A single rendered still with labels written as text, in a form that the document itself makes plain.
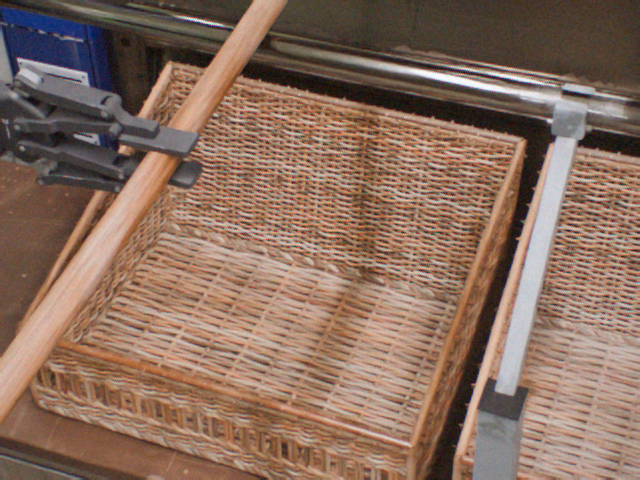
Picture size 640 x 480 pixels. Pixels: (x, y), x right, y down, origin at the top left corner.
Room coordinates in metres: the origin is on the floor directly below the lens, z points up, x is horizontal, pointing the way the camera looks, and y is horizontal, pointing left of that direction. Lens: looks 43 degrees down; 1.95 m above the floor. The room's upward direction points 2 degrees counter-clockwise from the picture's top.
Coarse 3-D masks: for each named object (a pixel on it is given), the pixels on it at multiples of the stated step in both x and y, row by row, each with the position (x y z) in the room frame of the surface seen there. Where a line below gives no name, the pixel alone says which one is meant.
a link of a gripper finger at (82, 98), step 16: (16, 80) 0.99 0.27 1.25; (32, 80) 0.99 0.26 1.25; (48, 80) 1.00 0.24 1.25; (64, 80) 1.00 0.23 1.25; (32, 96) 0.99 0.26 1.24; (48, 96) 0.98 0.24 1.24; (64, 96) 0.98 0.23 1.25; (80, 96) 0.98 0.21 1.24; (96, 96) 0.98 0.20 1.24; (112, 96) 0.98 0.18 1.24; (96, 112) 0.96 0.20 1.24; (112, 112) 0.96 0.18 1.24
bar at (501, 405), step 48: (0, 0) 1.28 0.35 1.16; (48, 0) 1.26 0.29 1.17; (96, 0) 1.25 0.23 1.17; (288, 48) 1.15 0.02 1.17; (336, 48) 1.15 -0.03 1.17; (480, 96) 1.07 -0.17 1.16; (528, 96) 1.05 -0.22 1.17; (576, 96) 1.04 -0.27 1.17; (576, 144) 1.03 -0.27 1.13; (528, 288) 0.92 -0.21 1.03; (528, 336) 0.89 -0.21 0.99; (480, 432) 0.83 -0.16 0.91
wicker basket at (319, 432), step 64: (256, 128) 1.52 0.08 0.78; (320, 128) 1.48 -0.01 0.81; (448, 128) 1.42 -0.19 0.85; (192, 192) 1.53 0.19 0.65; (256, 192) 1.49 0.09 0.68; (320, 192) 1.46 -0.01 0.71; (384, 192) 1.42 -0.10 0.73; (448, 192) 1.40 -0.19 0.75; (512, 192) 1.34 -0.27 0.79; (64, 256) 1.28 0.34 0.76; (128, 256) 1.41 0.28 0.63; (192, 256) 1.46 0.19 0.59; (256, 256) 1.45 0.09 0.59; (320, 256) 1.43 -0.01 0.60; (384, 256) 1.40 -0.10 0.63; (448, 256) 1.37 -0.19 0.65; (128, 320) 1.32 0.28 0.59; (192, 320) 1.32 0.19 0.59; (256, 320) 1.31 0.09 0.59; (320, 320) 1.31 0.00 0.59; (384, 320) 1.30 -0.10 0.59; (448, 320) 1.30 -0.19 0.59; (64, 384) 1.15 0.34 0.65; (128, 384) 1.11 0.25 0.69; (192, 384) 1.07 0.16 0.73; (256, 384) 1.19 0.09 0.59; (320, 384) 1.18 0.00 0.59; (384, 384) 1.18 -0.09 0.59; (448, 384) 1.09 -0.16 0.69; (192, 448) 1.08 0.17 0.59; (256, 448) 1.04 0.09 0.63; (320, 448) 1.00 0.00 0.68; (384, 448) 0.97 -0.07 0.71
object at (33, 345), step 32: (256, 0) 1.20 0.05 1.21; (256, 32) 1.14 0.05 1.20; (224, 64) 1.08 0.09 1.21; (192, 96) 1.03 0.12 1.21; (224, 96) 1.05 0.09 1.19; (192, 128) 0.98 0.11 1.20; (160, 160) 0.93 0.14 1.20; (128, 192) 0.89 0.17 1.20; (160, 192) 0.91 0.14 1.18; (128, 224) 0.85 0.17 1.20; (96, 256) 0.81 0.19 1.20; (64, 288) 0.77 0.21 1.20; (32, 320) 0.73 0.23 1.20; (64, 320) 0.74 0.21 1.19; (32, 352) 0.70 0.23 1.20; (0, 384) 0.67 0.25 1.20; (0, 416) 0.64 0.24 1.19
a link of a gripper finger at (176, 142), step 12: (168, 132) 0.96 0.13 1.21; (180, 132) 0.96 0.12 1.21; (120, 144) 0.95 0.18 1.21; (132, 144) 0.95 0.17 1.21; (144, 144) 0.94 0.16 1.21; (156, 144) 0.94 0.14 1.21; (168, 144) 0.94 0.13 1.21; (180, 144) 0.94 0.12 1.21; (192, 144) 0.94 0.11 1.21; (180, 156) 0.93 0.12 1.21
